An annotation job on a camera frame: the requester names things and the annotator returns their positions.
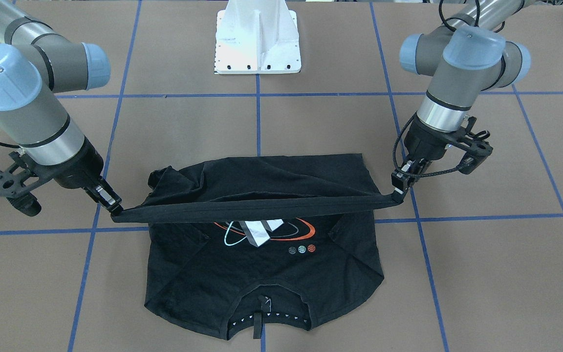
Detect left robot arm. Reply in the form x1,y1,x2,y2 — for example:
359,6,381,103
391,0,533,202

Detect black graphic t-shirt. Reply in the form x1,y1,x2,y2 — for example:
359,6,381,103
111,154,402,339

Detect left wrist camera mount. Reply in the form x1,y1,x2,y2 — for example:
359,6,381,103
453,115,493,175

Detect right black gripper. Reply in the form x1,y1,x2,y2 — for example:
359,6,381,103
42,138,123,214

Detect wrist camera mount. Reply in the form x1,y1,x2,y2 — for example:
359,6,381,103
0,151,51,217
453,115,493,175

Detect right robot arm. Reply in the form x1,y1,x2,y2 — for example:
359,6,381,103
0,0,123,216

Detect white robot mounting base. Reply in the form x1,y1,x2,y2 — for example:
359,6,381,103
214,0,302,74

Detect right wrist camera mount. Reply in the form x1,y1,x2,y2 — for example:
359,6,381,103
0,151,51,217

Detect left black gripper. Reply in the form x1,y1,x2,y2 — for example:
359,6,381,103
391,113,450,202

